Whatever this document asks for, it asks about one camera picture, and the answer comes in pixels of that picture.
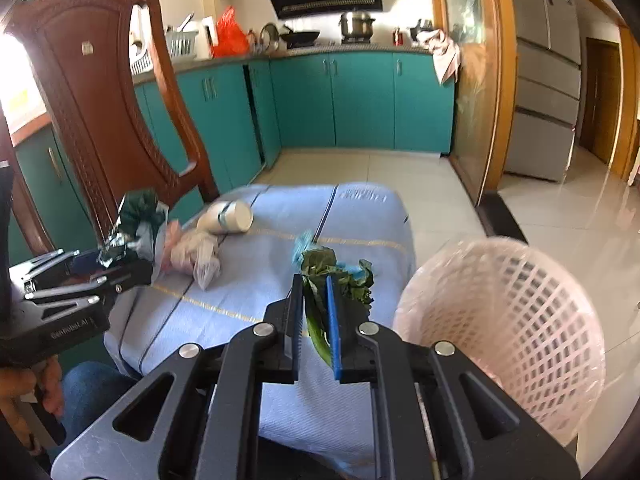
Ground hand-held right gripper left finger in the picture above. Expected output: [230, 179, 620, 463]
[50, 275, 306, 480]

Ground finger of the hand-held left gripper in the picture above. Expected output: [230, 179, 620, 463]
[24, 259, 154, 312]
[9, 248, 105, 285]

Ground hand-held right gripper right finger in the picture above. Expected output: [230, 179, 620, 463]
[325, 275, 581, 480]

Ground green vegetable leaf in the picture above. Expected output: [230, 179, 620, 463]
[298, 246, 376, 367]

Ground dark green wrapper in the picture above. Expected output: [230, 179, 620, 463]
[97, 188, 169, 269]

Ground pink plastic mesh basket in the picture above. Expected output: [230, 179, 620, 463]
[392, 236, 607, 450]

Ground person's left hand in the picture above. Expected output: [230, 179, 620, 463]
[0, 359, 65, 416]

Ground light blue cloth cover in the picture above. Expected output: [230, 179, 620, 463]
[102, 183, 418, 478]

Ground person's leg in jeans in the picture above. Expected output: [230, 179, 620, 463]
[61, 360, 144, 445]

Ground clear crumpled plastic bag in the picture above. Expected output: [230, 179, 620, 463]
[170, 232, 222, 291]

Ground carved wooden chair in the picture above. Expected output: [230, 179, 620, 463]
[2, 0, 221, 262]

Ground teal lower kitchen cabinets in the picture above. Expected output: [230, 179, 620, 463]
[7, 50, 457, 261]

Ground white dish rack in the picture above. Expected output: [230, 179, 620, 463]
[130, 31, 201, 74]

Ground white kettle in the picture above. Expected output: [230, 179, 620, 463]
[192, 16, 219, 60]

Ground orange plastic bag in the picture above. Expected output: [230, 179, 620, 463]
[211, 6, 251, 59]

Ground grey kitchen countertop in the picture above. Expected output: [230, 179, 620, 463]
[10, 42, 433, 146]

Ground gas stove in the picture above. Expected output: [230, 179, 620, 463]
[287, 37, 377, 49]

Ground black wok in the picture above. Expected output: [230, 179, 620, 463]
[278, 30, 321, 50]

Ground steel pan lid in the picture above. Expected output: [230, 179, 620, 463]
[259, 22, 281, 54]

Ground wooden framed glass door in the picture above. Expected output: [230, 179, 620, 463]
[427, 0, 517, 207]

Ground pink hanging cloth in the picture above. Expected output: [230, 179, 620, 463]
[417, 29, 461, 86]

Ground steel cooking pot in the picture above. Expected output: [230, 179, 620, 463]
[340, 10, 376, 41]

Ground small dark pot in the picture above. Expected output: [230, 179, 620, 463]
[410, 19, 435, 44]

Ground grey refrigerator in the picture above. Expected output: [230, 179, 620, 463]
[502, 0, 584, 184]

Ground brown wooden door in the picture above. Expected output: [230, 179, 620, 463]
[580, 37, 624, 167]

